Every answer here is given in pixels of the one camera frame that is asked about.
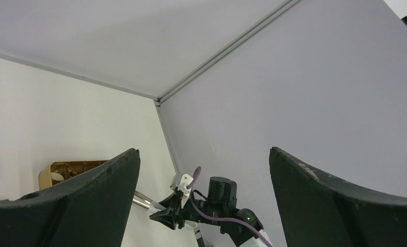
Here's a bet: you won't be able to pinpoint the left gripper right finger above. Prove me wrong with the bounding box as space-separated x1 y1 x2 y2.
269 147 407 246

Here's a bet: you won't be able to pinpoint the gold chocolate box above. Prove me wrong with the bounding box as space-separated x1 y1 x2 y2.
39 160 107 190

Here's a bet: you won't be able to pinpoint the metal serving tongs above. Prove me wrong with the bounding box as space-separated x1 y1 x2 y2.
133 191 205 247

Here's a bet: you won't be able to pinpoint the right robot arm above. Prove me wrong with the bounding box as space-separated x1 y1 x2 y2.
149 174 272 246

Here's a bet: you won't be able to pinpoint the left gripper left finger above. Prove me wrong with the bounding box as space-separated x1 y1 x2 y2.
0 148 140 246

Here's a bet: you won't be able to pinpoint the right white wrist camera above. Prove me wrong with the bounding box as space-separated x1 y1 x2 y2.
170 173 194 200

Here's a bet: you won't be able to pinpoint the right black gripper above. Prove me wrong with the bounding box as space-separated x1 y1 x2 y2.
149 191 198 230

